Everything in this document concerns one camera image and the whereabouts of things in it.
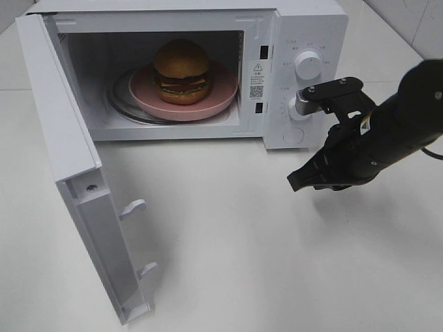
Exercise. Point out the white microwave oven body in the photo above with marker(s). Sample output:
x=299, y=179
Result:
x=257, y=40

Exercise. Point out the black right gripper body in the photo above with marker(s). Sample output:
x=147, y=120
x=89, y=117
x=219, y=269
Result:
x=345, y=153

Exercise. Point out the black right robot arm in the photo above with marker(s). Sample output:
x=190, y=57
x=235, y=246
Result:
x=368, y=137

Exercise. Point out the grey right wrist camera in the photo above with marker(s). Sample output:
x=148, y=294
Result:
x=340, y=97

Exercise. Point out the glass microwave turntable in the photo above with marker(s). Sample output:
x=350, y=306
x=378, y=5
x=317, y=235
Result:
x=121, y=100

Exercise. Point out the white microwave knob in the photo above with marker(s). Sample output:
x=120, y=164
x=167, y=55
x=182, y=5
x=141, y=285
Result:
x=308, y=64
x=293, y=111

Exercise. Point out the white microwave door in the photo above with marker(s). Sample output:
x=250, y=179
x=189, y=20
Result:
x=77, y=168

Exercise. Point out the pink round plate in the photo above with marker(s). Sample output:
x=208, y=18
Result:
x=222, y=93

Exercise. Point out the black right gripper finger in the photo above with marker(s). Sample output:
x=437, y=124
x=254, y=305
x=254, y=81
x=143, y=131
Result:
x=336, y=184
x=314, y=173

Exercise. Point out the burger with sesame-free bun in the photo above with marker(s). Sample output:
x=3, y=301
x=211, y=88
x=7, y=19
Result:
x=182, y=72

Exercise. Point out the round white door release button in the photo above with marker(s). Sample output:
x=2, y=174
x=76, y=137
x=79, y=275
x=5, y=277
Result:
x=293, y=137

